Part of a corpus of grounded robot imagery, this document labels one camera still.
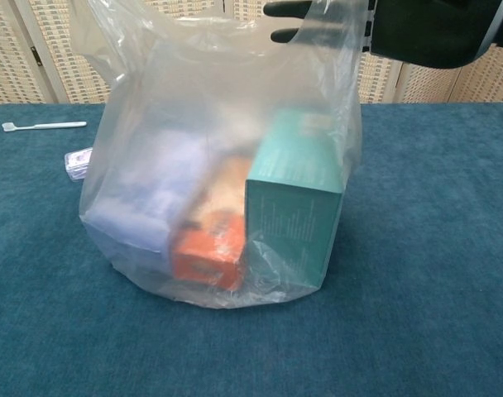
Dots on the small clear purple case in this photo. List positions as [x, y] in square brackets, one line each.
[77, 165]

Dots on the white lavender tissue pack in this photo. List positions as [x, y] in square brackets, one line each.
[127, 207]

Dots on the white toothbrush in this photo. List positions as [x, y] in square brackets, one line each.
[49, 125]

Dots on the clear plastic shopping bag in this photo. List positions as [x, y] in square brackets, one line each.
[173, 103]

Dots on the orange snack package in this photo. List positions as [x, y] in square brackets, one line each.
[206, 256]

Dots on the blue table cloth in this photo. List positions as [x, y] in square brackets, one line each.
[421, 248]

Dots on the teal cardboard box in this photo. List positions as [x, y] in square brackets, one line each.
[293, 207]

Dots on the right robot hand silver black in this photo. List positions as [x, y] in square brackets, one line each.
[425, 33]

